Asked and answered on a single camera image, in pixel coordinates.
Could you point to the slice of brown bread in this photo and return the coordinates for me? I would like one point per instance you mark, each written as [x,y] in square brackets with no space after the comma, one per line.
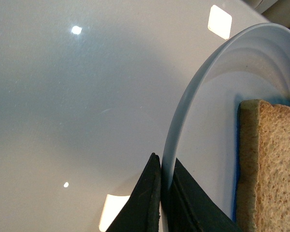
[263,191]

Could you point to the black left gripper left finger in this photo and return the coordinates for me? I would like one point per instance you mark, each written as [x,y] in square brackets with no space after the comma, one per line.
[141,212]

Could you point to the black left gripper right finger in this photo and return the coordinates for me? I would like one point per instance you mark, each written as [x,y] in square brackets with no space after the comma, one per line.
[186,206]

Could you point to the light blue round plate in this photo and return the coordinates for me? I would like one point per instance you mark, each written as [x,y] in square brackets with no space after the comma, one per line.
[203,135]

